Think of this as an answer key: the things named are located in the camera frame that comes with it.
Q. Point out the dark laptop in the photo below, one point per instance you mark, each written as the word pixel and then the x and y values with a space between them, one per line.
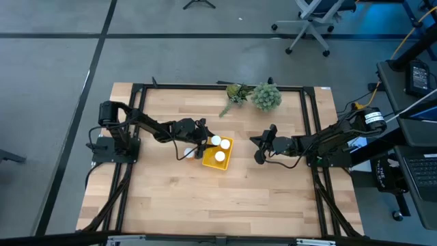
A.
pixel 423 174

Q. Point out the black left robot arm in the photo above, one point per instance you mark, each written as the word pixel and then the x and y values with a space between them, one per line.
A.
pixel 143 119

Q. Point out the black desk beam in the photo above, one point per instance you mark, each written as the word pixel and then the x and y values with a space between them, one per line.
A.
pixel 416 48

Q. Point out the orange pill bottle white cap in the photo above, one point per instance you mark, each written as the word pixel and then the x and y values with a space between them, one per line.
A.
pixel 216 140
pixel 225 143
pixel 188 152
pixel 220 156

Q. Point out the silver metal bracket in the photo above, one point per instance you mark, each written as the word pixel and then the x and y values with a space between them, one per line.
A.
pixel 126 240
pixel 315 242

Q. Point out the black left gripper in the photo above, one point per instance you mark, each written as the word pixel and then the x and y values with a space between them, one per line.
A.
pixel 186 130

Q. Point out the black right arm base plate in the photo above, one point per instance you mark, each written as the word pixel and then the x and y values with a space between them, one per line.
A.
pixel 341 162

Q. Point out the dark grey side desk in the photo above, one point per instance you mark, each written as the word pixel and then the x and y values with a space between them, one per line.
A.
pixel 396 99

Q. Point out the dark furniture leg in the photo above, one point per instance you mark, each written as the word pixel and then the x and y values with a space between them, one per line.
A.
pixel 12 157

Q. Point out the black tripod foot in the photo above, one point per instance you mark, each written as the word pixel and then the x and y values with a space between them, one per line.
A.
pixel 199 1

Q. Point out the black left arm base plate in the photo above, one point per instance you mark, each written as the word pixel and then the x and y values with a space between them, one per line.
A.
pixel 102 155

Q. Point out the round pale green plant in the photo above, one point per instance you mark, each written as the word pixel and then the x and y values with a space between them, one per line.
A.
pixel 266 96

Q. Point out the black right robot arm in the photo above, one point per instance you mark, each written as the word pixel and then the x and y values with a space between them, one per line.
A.
pixel 334 135

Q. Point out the black backpack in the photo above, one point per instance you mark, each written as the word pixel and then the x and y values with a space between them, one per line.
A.
pixel 385 174

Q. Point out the black power adapter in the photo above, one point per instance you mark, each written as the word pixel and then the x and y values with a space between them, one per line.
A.
pixel 418 77

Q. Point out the yellow plastic basket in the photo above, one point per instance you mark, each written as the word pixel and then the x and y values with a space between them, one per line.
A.
pixel 213 162

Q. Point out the spiky green succulent plant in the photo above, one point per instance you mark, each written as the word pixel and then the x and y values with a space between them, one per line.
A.
pixel 235 94

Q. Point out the grey office chair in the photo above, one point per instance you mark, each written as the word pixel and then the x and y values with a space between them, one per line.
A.
pixel 314 13

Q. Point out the black aluminium table frame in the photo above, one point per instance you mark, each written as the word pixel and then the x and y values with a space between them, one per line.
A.
pixel 187 85

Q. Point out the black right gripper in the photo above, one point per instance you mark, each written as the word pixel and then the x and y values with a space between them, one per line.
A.
pixel 283 145

